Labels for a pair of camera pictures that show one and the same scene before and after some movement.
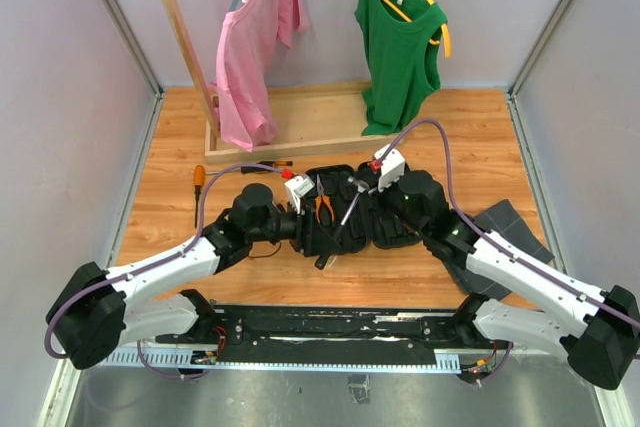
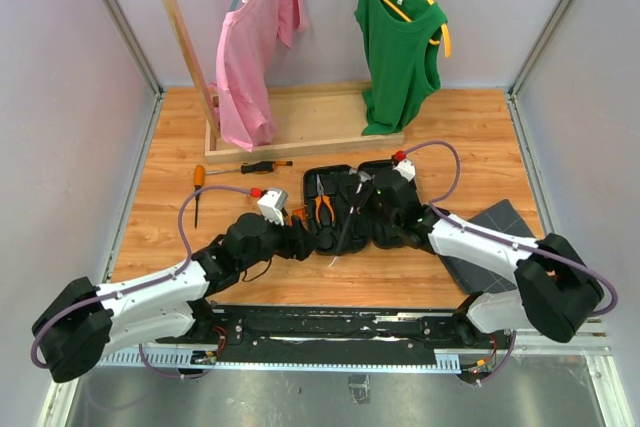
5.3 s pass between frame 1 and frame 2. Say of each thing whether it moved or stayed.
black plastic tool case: stayed
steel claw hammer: moved
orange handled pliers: stayed
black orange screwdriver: stayed
